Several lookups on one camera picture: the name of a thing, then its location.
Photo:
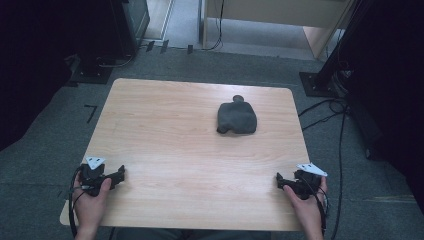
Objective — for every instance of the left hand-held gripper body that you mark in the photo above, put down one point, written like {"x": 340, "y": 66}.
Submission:
{"x": 91, "y": 175}

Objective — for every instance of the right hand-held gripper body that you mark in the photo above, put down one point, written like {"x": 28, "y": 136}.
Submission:
{"x": 306, "y": 181}

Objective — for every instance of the black cloth with yellow lining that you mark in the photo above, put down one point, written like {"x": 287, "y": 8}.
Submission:
{"x": 236, "y": 118}

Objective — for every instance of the person's right hand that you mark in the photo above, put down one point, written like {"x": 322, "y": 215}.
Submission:
{"x": 308, "y": 210}

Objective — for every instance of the person's left hand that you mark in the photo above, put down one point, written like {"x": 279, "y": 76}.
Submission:
{"x": 90, "y": 208}

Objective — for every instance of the black corner floor tape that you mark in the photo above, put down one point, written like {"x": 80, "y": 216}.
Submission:
{"x": 90, "y": 111}

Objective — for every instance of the round dark table grommet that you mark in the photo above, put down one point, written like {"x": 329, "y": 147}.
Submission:
{"x": 238, "y": 98}

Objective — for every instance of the person's legs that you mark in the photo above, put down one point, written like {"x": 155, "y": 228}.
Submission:
{"x": 193, "y": 235}

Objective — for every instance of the dark curtain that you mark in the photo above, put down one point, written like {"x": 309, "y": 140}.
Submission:
{"x": 390, "y": 83}
{"x": 30, "y": 66}

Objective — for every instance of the black floor tape strip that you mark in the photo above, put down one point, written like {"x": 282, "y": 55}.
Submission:
{"x": 150, "y": 46}
{"x": 164, "y": 46}
{"x": 190, "y": 49}

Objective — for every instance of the dark cabinet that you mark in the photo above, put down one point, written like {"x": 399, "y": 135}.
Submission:
{"x": 131, "y": 23}

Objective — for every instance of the light wooden desk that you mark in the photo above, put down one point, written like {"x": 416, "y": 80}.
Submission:
{"x": 276, "y": 15}

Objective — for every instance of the black stand base plate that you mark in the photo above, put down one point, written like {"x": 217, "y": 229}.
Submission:
{"x": 91, "y": 75}
{"x": 315, "y": 85}

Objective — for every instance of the black slanted stand post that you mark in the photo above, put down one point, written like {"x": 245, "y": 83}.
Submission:
{"x": 340, "y": 43}

